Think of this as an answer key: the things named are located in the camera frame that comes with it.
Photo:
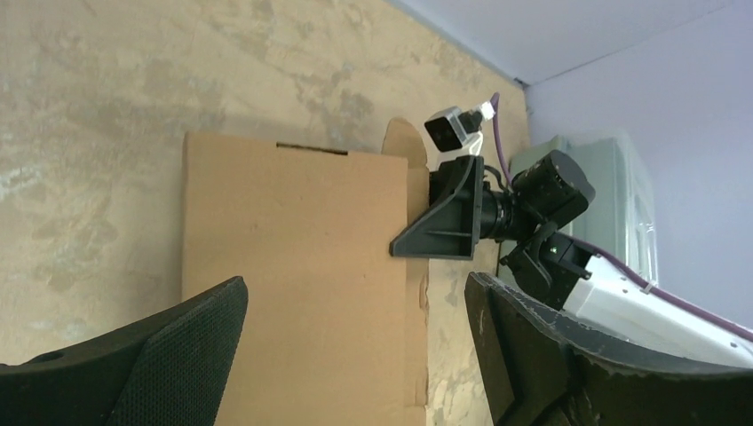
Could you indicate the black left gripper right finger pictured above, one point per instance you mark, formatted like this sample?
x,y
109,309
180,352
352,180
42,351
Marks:
x,y
544,367

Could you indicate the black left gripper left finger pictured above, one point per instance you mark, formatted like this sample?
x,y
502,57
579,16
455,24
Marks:
x,y
170,368

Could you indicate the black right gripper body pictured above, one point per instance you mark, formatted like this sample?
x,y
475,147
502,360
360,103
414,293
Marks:
x,y
463,204

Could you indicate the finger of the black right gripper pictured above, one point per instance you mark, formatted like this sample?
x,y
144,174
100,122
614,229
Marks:
x,y
416,241

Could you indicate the brown cardboard box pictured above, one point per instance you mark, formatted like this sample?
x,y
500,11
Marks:
x,y
336,327

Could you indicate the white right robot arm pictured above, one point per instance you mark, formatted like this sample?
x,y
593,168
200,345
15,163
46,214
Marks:
x,y
559,270

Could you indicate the clear plastic storage bin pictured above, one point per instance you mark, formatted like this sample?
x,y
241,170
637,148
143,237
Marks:
x,y
621,218

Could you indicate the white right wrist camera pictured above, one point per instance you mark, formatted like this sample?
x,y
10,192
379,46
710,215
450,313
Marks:
x,y
457,133

